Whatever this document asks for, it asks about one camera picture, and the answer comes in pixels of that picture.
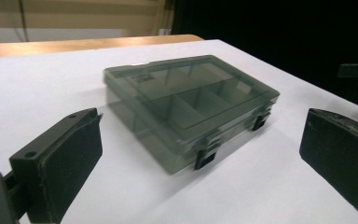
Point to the wooden table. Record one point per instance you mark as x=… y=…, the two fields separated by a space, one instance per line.
x=74 y=45

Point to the grey translucent compartment box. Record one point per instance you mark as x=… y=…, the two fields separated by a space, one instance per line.
x=192 y=105

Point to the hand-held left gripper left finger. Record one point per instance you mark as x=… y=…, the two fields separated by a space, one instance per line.
x=65 y=161

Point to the white board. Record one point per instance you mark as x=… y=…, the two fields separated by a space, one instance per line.
x=28 y=87

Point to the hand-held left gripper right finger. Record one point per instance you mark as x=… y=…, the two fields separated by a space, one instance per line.
x=345 y=155

